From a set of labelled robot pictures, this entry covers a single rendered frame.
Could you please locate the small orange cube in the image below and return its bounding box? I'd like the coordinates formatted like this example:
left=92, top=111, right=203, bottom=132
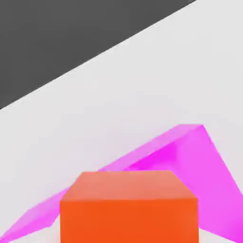
left=59, top=170, right=200, bottom=243

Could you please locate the large magenta box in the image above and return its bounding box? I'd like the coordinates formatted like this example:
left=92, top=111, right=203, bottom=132
left=0, top=123, right=243, bottom=243

